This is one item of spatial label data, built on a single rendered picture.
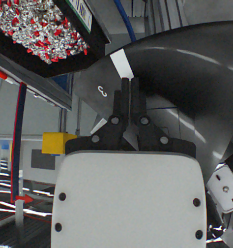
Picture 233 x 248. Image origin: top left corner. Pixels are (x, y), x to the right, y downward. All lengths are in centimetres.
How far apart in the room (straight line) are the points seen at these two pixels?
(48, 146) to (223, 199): 60
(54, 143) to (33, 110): 75
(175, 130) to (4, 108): 150
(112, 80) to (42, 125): 113
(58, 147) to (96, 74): 48
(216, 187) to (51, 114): 115
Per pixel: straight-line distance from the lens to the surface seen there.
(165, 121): 16
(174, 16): 66
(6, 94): 159
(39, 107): 132
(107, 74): 17
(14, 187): 46
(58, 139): 62
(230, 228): 52
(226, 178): 36
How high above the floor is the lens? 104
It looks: 9 degrees down
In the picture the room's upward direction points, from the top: 180 degrees counter-clockwise
